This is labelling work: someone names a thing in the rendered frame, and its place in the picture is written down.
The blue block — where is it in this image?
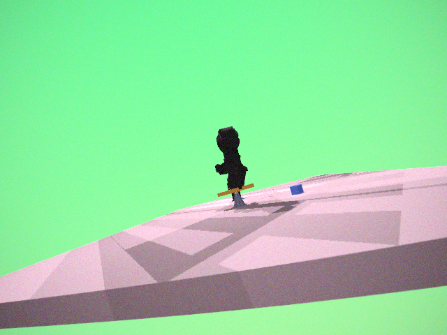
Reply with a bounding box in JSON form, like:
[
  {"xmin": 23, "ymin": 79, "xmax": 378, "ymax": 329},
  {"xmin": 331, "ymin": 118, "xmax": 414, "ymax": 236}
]
[{"xmin": 290, "ymin": 184, "xmax": 304, "ymax": 195}]

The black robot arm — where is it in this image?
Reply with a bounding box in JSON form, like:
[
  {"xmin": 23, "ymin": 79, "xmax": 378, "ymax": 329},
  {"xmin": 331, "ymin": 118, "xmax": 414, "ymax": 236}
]
[{"xmin": 215, "ymin": 126, "xmax": 240, "ymax": 190}]

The orange bar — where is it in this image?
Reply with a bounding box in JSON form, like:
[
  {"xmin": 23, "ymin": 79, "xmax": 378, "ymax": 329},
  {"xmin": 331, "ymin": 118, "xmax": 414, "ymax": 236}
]
[{"xmin": 217, "ymin": 183, "xmax": 254, "ymax": 197}]

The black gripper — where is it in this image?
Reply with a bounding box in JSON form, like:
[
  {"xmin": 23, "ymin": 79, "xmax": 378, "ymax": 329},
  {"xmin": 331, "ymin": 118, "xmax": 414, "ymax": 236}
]
[{"xmin": 223, "ymin": 152, "xmax": 248, "ymax": 189}]

